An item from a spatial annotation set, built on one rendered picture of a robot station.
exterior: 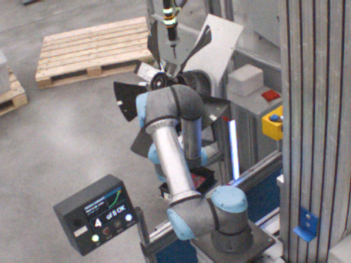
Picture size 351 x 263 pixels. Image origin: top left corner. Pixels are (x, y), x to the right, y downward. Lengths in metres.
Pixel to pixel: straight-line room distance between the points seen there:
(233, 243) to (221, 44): 1.17
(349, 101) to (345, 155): 0.17
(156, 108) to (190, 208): 0.37
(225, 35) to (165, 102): 0.92
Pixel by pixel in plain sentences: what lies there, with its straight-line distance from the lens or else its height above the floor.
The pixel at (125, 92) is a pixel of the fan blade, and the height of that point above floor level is 1.11.
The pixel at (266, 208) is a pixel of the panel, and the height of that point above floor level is 0.55.
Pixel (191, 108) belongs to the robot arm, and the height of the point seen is 1.44.
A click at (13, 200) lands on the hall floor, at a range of 4.00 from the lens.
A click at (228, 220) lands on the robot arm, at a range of 1.73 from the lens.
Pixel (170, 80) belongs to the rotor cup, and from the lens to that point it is 2.43.
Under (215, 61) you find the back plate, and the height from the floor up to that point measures 1.20.
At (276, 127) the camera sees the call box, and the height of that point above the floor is 1.06.
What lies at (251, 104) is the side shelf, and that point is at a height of 0.86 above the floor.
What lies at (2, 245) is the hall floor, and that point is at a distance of 3.69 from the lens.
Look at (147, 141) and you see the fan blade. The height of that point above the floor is 1.00.
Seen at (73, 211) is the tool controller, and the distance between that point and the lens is 1.82.
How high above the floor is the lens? 2.46
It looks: 35 degrees down
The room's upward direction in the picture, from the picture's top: 9 degrees counter-clockwise
